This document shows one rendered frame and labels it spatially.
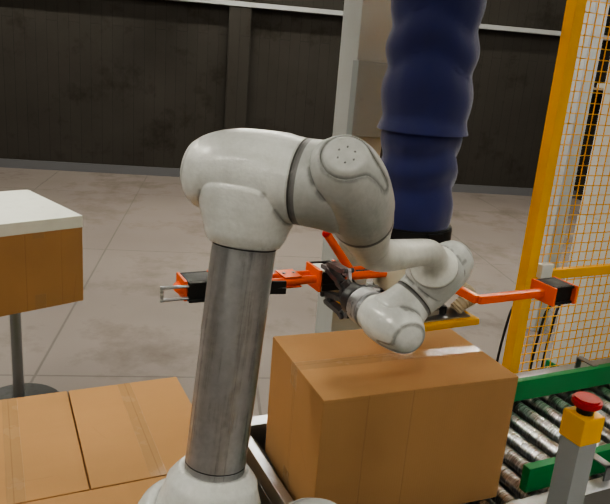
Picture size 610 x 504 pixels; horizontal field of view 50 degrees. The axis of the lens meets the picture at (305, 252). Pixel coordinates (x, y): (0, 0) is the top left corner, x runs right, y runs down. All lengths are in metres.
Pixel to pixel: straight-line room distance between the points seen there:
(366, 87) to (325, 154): 1.84
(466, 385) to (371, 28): 1.52
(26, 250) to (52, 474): 1.16
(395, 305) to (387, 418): 0.46
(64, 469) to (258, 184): 1.40
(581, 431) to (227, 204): 1.08
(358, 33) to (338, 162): 1.90
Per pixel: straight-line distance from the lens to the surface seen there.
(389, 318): 1.41
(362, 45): 2.77
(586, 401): 1.72
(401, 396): 1.78
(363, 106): 2.73
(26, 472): 2.18
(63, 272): 3.11
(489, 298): 1.72
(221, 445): 1.08
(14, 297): 3.06
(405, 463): 1.91
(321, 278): 1.69
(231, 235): 0.98
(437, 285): 1.43
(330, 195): 0.91
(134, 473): 2.12
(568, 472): 1.80
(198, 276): 1.60
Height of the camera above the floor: 1.76
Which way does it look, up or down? 16 degrees down
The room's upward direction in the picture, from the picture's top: 5 degrees clockwise
